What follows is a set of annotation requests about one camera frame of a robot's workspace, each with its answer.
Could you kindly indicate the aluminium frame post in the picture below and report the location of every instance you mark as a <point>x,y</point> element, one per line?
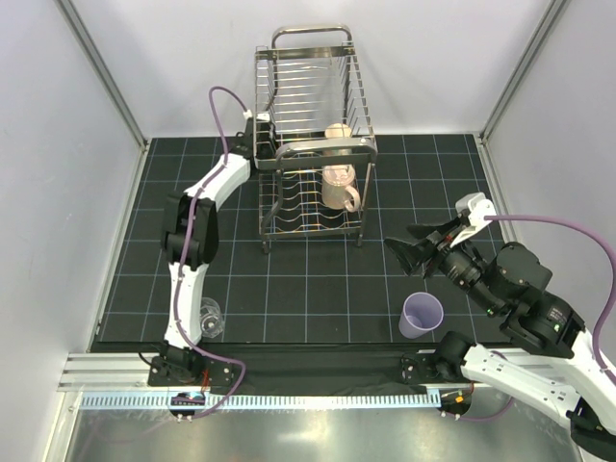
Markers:
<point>537,40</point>
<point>80,31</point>

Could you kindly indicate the white slotted cable duct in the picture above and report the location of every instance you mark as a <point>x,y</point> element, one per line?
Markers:
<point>176,400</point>

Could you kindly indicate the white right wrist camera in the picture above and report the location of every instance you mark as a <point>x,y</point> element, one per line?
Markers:
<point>472,210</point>

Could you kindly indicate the tan mug lilac inside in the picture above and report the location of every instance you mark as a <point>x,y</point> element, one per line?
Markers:
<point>337,190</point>

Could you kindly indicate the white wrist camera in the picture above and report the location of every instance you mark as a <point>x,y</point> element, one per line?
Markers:
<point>262,117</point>
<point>472,210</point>

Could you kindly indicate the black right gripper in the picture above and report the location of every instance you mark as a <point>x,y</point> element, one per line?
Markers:
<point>408,254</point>

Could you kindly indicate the clear glass tumbler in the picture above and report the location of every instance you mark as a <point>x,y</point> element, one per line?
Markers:
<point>211,318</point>

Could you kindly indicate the left aluminium frame post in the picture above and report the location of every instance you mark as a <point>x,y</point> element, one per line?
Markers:
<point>80,31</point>

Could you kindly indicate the steel wire dish rack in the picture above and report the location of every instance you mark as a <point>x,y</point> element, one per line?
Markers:
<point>306,79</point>

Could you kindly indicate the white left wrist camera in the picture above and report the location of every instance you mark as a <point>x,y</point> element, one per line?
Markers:
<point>262,117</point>

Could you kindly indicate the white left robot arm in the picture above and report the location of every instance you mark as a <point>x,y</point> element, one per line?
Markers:
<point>189,241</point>

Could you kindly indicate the lilac plastic cup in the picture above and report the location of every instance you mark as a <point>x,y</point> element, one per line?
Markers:
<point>421,313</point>

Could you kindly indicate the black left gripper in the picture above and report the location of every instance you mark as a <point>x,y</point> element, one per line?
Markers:
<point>272,148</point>

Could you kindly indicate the right aluminium frame post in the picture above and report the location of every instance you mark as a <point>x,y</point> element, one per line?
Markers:
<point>537,40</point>

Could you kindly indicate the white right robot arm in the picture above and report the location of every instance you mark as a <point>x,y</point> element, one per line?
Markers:
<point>513,287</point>

